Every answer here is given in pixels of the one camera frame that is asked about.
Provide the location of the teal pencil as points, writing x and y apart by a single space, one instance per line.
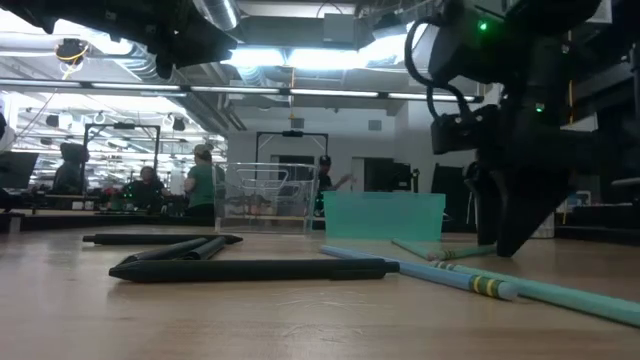
575 299
470 252
412 248

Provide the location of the clear plastic bin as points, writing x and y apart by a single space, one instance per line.
265 225

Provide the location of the grey ceiling box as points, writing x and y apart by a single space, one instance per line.
340 30

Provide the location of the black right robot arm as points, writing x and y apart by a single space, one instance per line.
540 40

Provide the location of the black board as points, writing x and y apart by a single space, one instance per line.
450 200

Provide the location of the blue pencil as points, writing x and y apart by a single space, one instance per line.
440 276

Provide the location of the long ceiling light bar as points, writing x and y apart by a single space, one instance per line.
325 93

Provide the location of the teal plastic bin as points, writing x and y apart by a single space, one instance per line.
385 215

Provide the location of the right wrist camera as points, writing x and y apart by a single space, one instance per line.
462 132

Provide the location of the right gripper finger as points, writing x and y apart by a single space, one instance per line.
525 200
482 210

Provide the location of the dark computer monitor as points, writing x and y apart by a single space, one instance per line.
17 170

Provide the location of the person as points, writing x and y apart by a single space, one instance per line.
146 192
202 185
325 182
70 175

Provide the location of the dark background workbench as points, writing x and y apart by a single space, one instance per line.
75 220

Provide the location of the black stand frame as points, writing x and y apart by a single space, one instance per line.
292 133
122 126

